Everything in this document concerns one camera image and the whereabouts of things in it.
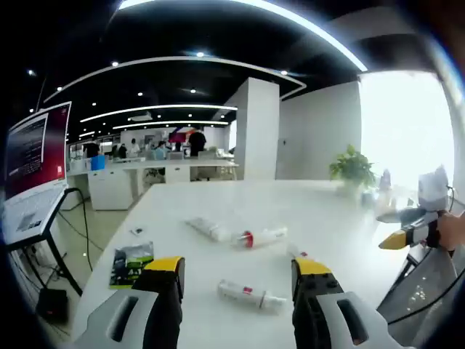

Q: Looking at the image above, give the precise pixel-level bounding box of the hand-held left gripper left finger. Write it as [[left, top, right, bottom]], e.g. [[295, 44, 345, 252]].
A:
[[72, 256, 186, 349]]

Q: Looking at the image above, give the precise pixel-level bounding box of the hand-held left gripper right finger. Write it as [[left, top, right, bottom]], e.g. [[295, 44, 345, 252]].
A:
[[290, 257, 413, 349]]

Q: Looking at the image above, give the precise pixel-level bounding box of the white pump bottle red collar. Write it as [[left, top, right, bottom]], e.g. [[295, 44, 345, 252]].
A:
[[230, 225, 288, 251]]

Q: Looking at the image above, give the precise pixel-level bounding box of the white skincare tube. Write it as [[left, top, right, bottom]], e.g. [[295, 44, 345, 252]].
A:
[[184, 217, 230, 244]]

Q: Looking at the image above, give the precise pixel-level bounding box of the blue white container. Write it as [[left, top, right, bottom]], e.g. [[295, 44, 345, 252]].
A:
[[377, 169, 394, 192]]

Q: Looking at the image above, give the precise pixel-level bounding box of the green snack packet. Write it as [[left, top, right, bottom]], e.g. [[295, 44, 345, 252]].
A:
[[108, 241, 155, 291]]

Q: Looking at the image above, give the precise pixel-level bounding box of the green potted plant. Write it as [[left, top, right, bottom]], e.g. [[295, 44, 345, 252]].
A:
[[328, 144, 378, 196]]

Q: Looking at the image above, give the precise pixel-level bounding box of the black floor box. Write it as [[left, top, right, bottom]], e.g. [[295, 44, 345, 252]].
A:
[[36, 289, 70, 324]]

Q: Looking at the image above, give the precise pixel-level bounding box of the white office counter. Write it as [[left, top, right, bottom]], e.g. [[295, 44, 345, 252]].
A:
[[67, 158, 240, 212]]

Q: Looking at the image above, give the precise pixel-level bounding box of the red display screen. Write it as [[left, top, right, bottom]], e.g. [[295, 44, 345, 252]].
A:
[[169, 127, 190, 145]]

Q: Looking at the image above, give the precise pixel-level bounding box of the white laptop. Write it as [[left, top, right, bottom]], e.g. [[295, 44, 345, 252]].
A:
[[1, 100, 73, 245]]

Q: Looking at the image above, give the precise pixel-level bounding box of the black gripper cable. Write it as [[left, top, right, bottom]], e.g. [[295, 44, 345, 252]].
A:
[[387, 272, 465, 325]]

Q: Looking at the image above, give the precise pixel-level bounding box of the black power cable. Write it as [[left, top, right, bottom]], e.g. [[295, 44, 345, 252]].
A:
[[60, 188, 105, 273]]

